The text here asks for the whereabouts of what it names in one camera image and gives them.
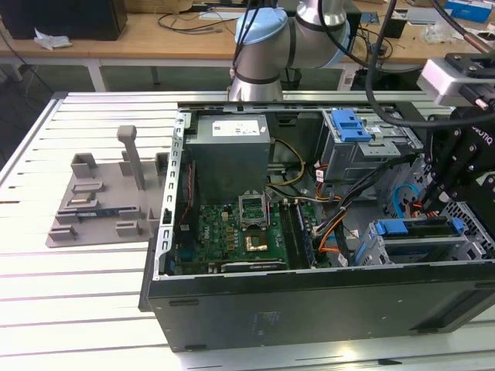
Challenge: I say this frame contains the black speaker box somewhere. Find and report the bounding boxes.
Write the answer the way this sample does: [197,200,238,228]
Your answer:
[346,10,363,39]

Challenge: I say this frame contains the clear plastic bag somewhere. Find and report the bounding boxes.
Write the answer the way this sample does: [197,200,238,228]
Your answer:
[419,17,465,43]

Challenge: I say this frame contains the white crumpled paper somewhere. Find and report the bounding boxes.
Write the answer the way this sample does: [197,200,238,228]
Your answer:
[32,27,74,51]

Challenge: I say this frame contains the orange yellow wire bundle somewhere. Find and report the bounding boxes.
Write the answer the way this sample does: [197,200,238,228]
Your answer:
[315,220,349,256]

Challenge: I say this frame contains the grey power supply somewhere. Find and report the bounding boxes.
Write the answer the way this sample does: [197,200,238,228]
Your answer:
[184,114,271,202]

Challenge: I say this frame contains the green motherboard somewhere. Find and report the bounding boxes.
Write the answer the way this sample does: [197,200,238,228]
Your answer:
[169,200,329,274]

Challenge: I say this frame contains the black RAM slot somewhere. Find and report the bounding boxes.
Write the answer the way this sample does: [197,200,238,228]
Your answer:
[278,200,301,270]

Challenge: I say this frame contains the red black wire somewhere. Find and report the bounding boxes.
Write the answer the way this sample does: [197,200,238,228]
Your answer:
[181,162,194,229]

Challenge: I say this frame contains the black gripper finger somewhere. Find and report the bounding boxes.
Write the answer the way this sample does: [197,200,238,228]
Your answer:
[426,161,495,214]
[419,124,464,210]

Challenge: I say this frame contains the wooden desk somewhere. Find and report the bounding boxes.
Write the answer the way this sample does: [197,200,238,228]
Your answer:
[0,0,495,73]

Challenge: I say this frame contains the silver drive cage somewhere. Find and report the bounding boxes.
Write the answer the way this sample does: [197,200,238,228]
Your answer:
[320,109,426,185]

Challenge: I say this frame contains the installed RAM stick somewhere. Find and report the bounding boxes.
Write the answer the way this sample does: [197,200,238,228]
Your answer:
[295,203,318,267]

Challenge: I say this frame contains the white open box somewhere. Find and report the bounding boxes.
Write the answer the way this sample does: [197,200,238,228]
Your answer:
[454,26,495,50]

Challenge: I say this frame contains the black PC case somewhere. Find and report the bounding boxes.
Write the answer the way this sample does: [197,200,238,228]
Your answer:
[138,89,495,353]

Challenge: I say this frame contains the blue RAM stick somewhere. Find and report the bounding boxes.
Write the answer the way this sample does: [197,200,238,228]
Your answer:
[77,208,119,220]

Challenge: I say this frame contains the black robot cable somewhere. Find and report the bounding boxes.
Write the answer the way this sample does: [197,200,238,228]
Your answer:
[363,0,465,131]

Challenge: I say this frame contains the blue wire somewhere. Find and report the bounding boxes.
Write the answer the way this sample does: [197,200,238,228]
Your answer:
[391,182,421,220]

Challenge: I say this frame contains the black computer tower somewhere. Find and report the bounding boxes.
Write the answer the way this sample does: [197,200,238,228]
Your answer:
[0,0,128,42]

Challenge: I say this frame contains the locking lever wire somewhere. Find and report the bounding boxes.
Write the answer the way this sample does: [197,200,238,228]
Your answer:
[262,189,272,231]

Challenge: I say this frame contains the blue drive latch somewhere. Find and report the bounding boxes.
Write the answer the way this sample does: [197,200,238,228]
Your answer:
[332,110,372,143]

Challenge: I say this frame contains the grey parts rack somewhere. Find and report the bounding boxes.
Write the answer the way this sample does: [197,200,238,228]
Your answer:
[45,125,171,249]

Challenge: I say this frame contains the small black box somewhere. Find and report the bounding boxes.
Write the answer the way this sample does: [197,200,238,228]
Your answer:
[382,15,408,39]

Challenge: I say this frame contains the hard disk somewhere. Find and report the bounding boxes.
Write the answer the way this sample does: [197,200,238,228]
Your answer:
[355,216,465,267]

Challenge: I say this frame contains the blue cardboard box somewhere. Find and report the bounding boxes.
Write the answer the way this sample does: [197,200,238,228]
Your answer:
[444,0,495,22]

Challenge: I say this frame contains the silver disk bay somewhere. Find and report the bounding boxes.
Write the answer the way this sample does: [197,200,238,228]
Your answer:
[351,218,486,267]

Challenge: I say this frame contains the metal socket cover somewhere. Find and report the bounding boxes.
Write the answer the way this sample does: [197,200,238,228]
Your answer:
[237,191,270,231]

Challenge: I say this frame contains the yellow black wires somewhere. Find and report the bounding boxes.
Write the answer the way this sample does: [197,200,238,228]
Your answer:
[266,138,306,189]

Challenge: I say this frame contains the black cable bundle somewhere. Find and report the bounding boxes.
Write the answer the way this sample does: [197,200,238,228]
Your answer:
[312,153,426,237]

